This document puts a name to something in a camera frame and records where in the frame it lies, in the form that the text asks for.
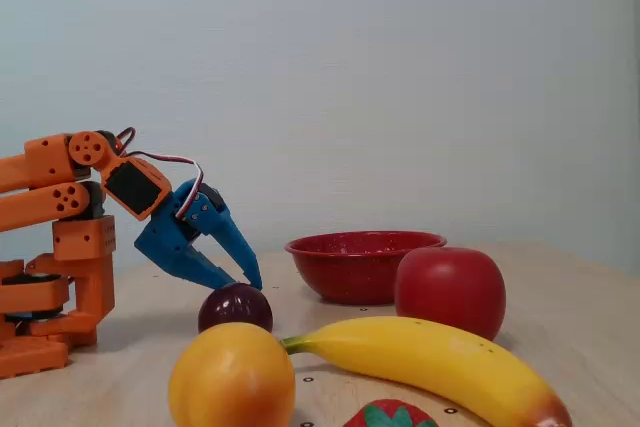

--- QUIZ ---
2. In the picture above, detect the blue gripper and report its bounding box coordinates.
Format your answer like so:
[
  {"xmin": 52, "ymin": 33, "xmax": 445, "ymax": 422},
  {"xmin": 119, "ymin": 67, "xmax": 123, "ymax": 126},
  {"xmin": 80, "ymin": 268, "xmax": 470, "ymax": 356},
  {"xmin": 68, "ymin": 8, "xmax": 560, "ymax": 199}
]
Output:
[{"xmin": 133, "ymin": 179, "xmax": 264, "ymax": 291}]

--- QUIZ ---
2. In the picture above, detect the dark purple plum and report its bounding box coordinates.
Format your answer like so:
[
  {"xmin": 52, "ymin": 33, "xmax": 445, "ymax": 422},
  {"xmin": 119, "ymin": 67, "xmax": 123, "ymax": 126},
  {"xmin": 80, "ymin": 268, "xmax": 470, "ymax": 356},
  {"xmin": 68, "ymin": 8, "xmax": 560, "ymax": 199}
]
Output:
[{"xmin": 197, "ymin": 281, "xmax": 275, "ymax": 336}]

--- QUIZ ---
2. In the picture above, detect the red speckled enamel bowl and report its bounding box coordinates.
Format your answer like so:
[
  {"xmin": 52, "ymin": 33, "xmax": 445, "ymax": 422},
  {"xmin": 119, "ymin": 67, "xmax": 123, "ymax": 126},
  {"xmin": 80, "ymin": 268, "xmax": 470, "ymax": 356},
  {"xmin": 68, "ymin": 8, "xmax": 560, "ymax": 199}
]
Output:
[{"xmin": 283, "ymin": 230, "xmax": 448, "ymax": 306}]

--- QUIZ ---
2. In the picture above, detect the yellow orange round fruit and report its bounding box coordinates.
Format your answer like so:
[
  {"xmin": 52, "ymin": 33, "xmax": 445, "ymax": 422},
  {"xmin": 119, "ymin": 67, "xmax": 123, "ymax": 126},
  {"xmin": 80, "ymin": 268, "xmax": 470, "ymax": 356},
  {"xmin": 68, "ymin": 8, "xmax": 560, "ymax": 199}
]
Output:
[{"xmin": 167, "ymin": 321, "xmax": 297, "ymax": 427}]

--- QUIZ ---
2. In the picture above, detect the yellow banana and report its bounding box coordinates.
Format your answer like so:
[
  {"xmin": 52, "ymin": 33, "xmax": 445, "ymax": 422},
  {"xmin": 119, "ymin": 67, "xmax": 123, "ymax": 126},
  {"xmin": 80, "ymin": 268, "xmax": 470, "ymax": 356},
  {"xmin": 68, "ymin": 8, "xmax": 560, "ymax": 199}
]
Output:
[{"xmin": 279, "ymin": 315, "xmax": 574, "ymax": 427}]

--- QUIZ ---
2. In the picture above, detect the red strawberry with green leaves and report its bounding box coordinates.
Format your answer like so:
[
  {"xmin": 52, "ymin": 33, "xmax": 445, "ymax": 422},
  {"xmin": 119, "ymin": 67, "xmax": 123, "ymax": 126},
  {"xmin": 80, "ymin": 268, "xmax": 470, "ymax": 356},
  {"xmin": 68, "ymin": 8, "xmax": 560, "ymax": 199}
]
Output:
[{"xmin": 342, "ymin": 398, "xmax": 440, "ymax": 427}]

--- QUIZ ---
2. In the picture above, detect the red apple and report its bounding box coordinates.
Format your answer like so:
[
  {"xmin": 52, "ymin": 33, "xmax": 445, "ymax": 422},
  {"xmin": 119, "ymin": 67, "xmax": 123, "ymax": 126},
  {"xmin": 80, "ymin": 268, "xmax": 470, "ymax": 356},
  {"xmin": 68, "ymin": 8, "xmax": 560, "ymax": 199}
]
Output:
[{"xmin": 393, "ymin": 246, "xmax": 507, "ymax": 342}]

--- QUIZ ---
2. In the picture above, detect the red white black servo cable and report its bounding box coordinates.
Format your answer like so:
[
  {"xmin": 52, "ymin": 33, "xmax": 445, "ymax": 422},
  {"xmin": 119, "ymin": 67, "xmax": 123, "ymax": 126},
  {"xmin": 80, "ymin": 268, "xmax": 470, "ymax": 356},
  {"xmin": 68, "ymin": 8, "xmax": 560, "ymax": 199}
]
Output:
[{"xmin": 114, "ymin": 126, "xmax": 206, "ymax": 221}]

